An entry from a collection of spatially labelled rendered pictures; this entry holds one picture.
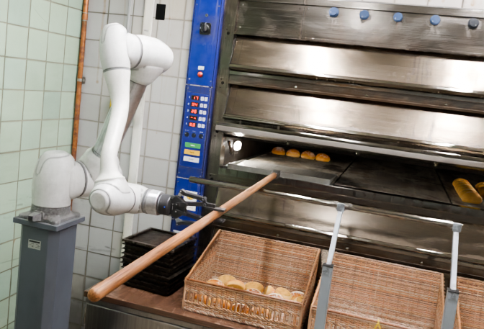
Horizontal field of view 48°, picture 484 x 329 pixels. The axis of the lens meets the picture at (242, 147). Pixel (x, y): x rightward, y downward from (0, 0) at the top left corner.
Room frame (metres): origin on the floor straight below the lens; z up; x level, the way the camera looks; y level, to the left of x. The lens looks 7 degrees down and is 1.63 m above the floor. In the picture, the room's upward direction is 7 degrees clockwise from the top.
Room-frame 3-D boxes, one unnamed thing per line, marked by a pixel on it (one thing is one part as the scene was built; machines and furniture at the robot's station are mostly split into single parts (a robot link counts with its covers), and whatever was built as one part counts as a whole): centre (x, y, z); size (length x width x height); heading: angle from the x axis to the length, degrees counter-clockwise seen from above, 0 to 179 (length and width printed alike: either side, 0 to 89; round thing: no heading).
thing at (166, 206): (1.90, 0.22, 1.18); 0.09 x 0.07 x 0.08; 74
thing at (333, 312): (2.40, -0.70, 0.72); 0.56 x 0.49 x 0.28; 73
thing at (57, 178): (2.21, 0.75, 1.17); 0.18 x 0.16 x 0.22; 142
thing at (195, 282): (2.56, -0.14, 0.72); 0.56 x 0.49 x 0.28; 75
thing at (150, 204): (1.92, 0.29, 1.18); 0.09 x 0.06 x 0.09; 164
